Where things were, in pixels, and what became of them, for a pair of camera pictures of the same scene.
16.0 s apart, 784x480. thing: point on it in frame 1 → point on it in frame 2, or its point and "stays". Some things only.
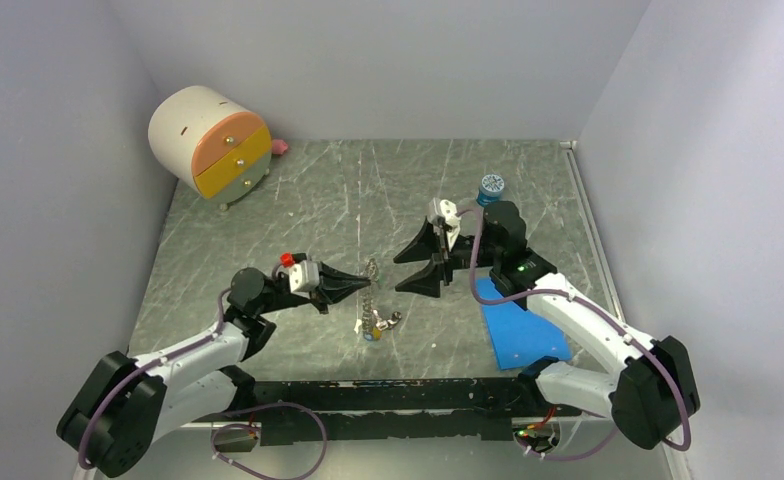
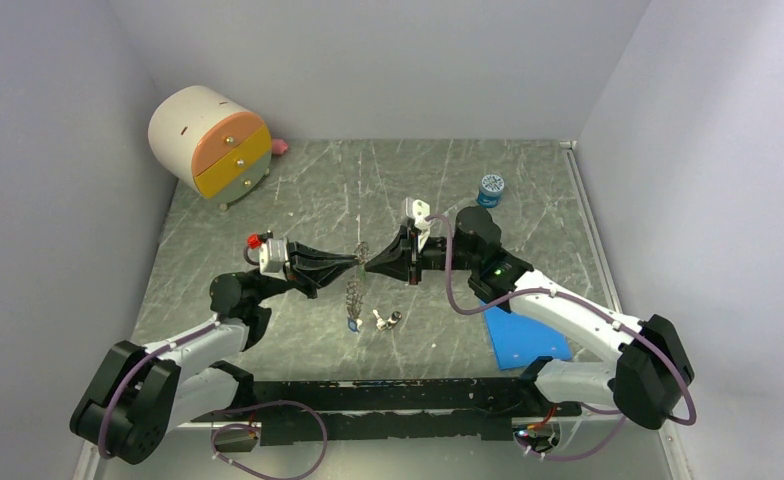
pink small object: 279,146 stays
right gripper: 425,282 → 395,261
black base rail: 310,413 stays
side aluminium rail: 574,174 stays
